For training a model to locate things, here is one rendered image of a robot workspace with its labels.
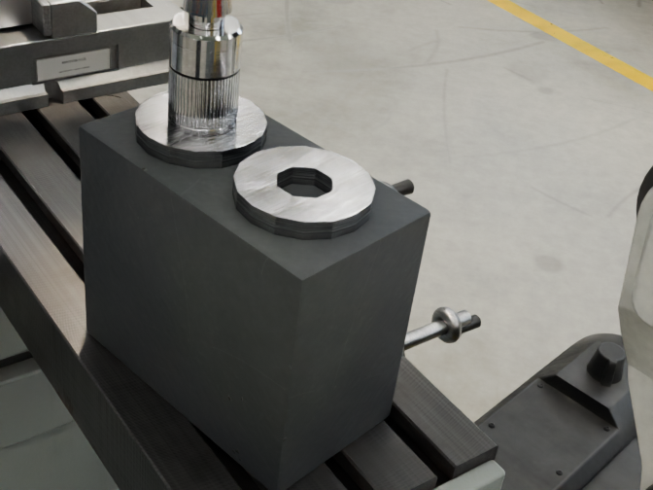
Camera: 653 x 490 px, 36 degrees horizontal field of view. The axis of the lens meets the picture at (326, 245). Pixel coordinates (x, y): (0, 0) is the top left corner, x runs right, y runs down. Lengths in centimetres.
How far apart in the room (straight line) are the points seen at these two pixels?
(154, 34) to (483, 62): 256
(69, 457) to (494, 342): 130
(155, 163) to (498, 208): 219
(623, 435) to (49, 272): 76
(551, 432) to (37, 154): 69
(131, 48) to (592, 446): 72
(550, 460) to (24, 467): 61
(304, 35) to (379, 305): 301
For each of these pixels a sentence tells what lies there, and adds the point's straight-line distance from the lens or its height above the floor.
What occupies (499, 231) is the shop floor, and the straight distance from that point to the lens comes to 270.
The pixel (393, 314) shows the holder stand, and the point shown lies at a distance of 67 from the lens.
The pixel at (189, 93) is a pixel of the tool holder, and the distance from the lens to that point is 66.
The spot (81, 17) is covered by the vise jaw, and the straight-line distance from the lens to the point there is 111.
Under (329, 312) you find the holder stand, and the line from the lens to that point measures 61.
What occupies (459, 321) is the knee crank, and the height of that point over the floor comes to 53.
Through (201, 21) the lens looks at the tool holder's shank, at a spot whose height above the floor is 120.
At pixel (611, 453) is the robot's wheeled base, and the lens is 131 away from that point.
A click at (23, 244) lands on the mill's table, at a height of 93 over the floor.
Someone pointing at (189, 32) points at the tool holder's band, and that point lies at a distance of 65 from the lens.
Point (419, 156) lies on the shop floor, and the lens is 297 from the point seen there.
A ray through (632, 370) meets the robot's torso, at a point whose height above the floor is 82.
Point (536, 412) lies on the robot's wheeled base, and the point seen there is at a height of 59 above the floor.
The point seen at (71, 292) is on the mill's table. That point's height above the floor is 93.
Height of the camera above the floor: 146
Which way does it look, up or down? 35 degrees down
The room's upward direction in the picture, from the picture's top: 8 degrees clockwise
